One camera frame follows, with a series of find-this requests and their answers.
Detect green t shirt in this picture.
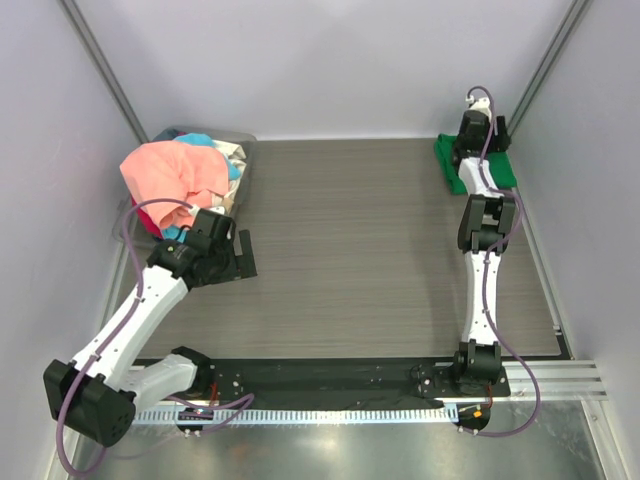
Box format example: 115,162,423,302
434,134,517,195

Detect grey plastic bin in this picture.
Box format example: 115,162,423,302
112,126,258,248

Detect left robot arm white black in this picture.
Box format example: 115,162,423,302
43,210,257,447

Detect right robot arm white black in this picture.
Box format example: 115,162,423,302
450,94,516,396

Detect beige t shirt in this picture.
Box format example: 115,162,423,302
209,195,234,215

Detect pink t shirt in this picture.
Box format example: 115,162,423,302
120,141,229,230

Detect red t shirt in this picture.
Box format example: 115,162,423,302
136,207,163,239

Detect white t shirt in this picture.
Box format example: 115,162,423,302
214,140,247,199

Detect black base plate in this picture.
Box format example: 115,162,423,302
200,357,511,402

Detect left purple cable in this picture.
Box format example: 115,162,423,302
54,198,256,475

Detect purple cable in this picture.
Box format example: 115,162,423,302
466,85,542,439
54,198,256,475

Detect right aluminium corner post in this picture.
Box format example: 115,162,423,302
506,0,593,139

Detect aluminium corner post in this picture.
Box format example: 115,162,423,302
58,0,149,143
506,0,593,139

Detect white slotted cable duct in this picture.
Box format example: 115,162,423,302
133,404,458,427

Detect left aluminium corner post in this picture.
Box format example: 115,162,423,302
58,0,149,143

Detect aluminium frame rail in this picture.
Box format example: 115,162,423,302
499,359,609,401

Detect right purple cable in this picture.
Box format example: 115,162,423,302
466,85,542,439

